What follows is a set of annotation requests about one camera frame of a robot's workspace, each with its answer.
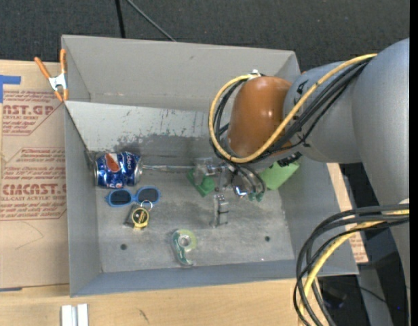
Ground yellow black keychain tape measure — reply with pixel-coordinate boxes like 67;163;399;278
123;199;154;230

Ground crushed blue soda can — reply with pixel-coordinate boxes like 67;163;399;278
93;151;144;189

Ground grey metal bin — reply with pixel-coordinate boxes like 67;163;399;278
60;34;360;298

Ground brown cardboard board red print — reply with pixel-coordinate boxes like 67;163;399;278
0;58;370;292

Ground black cylinder on white bracket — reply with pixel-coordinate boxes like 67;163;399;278
278;153;301;168

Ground blue sunglasses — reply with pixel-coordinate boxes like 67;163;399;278
104;185;162;208

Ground green clear tape dispenser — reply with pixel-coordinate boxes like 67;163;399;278
170;228;198;268

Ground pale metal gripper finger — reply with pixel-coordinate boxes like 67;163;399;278
212;192;229;229
142;157;216;178

